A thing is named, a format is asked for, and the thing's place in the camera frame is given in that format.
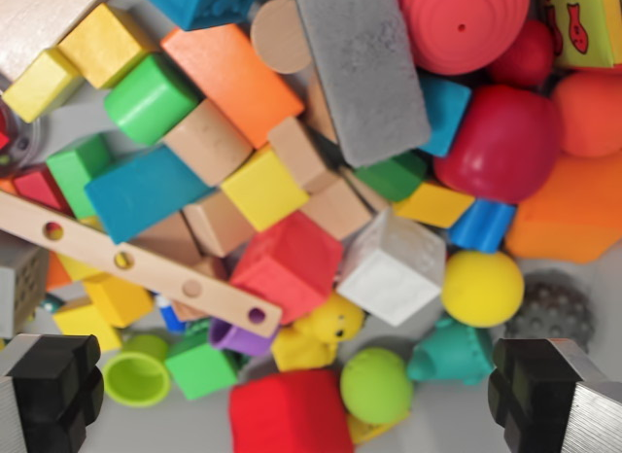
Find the yellow ball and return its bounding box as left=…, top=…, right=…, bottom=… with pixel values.
left=439, top=249, right=527, bottom=329

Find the natural wooden half cylinder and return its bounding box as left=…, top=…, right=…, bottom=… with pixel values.
left=162, top=100, right=255, bottom=188

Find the blue plastic piece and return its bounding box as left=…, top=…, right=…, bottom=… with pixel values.
left=446, top=198, right=517, bottom=255

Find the purple plastic cup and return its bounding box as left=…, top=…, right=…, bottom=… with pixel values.
left=207, top=316, right=279, bottom=358

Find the dark green wooden block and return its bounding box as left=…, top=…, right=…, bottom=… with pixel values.
left=353, top=151, right=429, bottom=204

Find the crimson rounded cup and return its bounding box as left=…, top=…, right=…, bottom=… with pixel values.
left=432, top=85, right=562, bottom=205

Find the red ball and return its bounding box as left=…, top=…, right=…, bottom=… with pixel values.
left=487, top=18, right=556, bottom=88

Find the teal embossed soft block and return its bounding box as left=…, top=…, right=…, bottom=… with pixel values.
left=134, top=0, right=264, bottom=32

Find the orange-yellow wooden block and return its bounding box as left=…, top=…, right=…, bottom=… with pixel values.
left=392, top=179, right=477, bottom=229
left=82, top=272, right=156, bottom=330

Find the yellow wooden cube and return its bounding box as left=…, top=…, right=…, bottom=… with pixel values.
left=219, top=146, right=311, bottom=234

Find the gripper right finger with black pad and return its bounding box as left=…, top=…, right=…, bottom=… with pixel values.
left=488, top=338, right=622, bottom=453

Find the lime green plastic cup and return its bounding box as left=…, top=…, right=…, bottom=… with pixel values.
left=100, top=332, right=173, bottom=408

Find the green wooden cube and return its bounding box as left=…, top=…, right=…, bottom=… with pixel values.
left=163, top=331, right=240, bottom=402

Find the lime green ball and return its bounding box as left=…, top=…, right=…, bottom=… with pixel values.
left=338, top=346, right=415, bottom=426

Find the orange-red soft toy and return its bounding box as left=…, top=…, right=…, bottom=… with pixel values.
left=550, top=71, right=622, bottom=159

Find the yellow flat toy piece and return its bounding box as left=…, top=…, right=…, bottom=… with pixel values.
left=344, top=407, right=410, bottom=445

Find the wooden strip with holes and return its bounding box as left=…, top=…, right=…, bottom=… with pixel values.
left=0, top=190, right=285, bottom=339

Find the coral ribbed rubber cup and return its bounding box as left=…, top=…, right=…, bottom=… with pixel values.
left=395, top=0, right=533, bottom=77

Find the clear plastic jar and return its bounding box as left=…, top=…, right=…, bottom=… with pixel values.
left=0, top=95, right=51, bottom=178

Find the teal wooden block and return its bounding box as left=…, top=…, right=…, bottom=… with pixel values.
left=84, top=144, right=216, bottom=246

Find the brown wooden block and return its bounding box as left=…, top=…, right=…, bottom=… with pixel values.
left=129, top=211, right=204, bottom=268

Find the large orange soft block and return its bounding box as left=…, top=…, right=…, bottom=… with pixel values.
left=503, top=154, right=622, bottom=265

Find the red soft block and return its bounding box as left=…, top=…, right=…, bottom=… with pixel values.
left=227, top=368, right=355, bottom=453

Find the yellow rubber animal toy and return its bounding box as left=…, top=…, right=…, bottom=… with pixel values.
left=270, top=292, right=366, bottom=373

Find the gray knobby ball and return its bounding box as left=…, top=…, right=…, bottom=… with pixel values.
left=504, top=270, right=596, bottom=355

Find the white embossed soft cube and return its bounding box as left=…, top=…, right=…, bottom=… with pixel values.
left=335, top=209, right=448, bottom=329

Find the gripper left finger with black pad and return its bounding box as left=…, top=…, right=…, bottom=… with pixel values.
left=0, top=333, right=105, bottom=453

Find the blue and white pen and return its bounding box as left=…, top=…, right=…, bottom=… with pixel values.
left=154, top=293, right=189, bottom=333

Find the natural wooden disc cylinder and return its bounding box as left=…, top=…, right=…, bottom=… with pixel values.
left=250, top=0, right=316, bottom=76

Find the teal blue block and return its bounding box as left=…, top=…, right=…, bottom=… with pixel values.
left=416, top=76, right=473, bottom=158

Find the large natural wooden block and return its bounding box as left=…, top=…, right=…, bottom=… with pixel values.
left=0, top=0, right=117, bottom=83

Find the orange wooden block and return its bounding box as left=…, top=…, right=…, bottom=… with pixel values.
left=159, top=23, right=306, bottom=152
left=45, top=251, right=74, bottom=293

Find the teal rubber animal toy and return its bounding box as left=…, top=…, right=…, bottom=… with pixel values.
left=406, top=314, right=497, bottom=387

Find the red wooden block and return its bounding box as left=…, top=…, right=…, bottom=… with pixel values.
left=228, top=211, right=345, bottom=327
left=12, top=164, right=75, bottom=216

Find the orange-yellow wooden cube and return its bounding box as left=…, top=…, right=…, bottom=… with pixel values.
left=57, top=3, right=161, bottom=90

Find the gray embossed soft cube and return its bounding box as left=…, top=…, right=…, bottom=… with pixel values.
left=0, top=246, right=51, bottom=341

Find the green wooden cylinder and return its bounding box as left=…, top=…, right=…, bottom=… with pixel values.
left=103, top=52, right=204, bottom=148

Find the lemon yellow wooden block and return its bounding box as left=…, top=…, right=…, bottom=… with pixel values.
left=1, top=47, right=87, bottom=124

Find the gray foam block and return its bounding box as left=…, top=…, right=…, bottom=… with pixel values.
left=290, top=0, right=433, bottom=169

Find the lime block with red fish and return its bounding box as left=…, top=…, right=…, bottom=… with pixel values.
left=537, top=0, right=622, bottom=71

